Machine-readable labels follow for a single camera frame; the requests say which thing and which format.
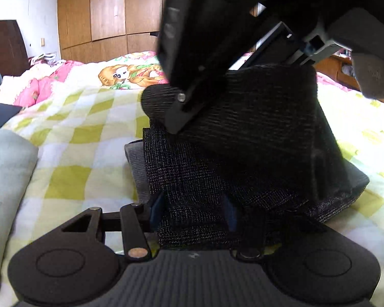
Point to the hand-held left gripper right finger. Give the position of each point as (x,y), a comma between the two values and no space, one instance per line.
(229,212)

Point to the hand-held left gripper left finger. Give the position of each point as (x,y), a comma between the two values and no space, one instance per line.
(155,210)

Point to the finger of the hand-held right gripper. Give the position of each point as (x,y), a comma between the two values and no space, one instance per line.
(192,102)

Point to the dark grey checked pants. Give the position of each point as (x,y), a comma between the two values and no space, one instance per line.
(259,153)

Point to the person's right hand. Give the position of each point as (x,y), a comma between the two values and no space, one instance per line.
(371,70)

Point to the brown wooden wardrobe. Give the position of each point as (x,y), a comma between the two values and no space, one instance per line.
(108,16)

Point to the cartoon printed checked quilt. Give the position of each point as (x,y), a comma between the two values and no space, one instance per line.
(83,134)

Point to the wooden desk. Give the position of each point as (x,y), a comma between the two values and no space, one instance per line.
(336,68)

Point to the pale grey pillow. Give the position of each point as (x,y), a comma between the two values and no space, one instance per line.
(6,198)

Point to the pile of clothes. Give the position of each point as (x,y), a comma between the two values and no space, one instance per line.
(43,59)

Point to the pink fringed blanket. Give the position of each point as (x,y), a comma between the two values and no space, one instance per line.
(35,86)

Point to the dark wooden headboard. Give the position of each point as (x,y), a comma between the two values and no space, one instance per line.
(4,48)

